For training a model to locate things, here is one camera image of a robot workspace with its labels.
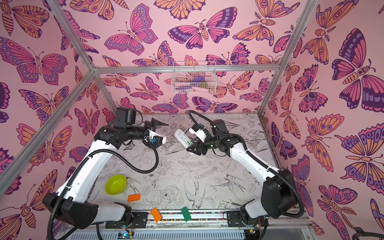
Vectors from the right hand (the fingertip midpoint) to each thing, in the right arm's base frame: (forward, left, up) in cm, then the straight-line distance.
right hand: (190, 143), depth 77 cm
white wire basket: (+44, -1, +11) cm, 45 cm away
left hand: (+2, +11, +11) cm, 16 cm away
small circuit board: (-37, +32, -25) cm, 55 cm away
